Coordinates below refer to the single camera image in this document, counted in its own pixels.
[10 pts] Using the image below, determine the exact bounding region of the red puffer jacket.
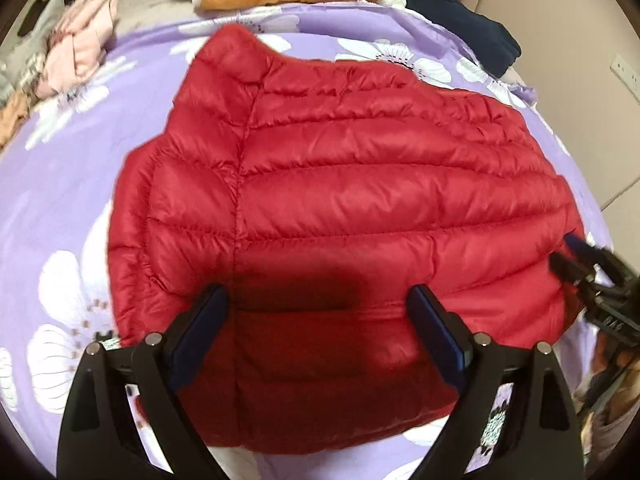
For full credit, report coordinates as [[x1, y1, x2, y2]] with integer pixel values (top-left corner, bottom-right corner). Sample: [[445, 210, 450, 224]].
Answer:
[[108, 25, 584, 454]]

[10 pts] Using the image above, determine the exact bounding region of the navy folded garment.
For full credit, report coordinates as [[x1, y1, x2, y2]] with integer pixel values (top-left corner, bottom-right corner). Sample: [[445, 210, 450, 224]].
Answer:
[[406, 0, 522, 78]]

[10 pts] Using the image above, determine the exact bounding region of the purple floral bed sheet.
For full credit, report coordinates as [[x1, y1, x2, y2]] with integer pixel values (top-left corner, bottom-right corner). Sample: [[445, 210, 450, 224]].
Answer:
[[1, 3, 611, 471]]

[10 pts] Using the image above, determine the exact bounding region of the small tan garment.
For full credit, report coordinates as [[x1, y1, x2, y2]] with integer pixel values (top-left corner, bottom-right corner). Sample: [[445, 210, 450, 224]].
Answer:
[[0, 90, 29, 151]]

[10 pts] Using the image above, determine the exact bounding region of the plaid grey garment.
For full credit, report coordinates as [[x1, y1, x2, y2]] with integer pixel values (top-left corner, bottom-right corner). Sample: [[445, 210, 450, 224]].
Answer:
[[1, 0, 65, 107]]

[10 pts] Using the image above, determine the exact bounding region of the pink garment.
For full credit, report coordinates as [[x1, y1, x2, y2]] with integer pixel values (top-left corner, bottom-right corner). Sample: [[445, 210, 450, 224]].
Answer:
[[36, 0, 117, 100]]

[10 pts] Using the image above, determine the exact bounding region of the white wall power strip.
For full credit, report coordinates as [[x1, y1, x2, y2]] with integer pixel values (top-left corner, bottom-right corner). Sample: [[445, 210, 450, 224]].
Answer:
[[610, 54, 639, 91]]

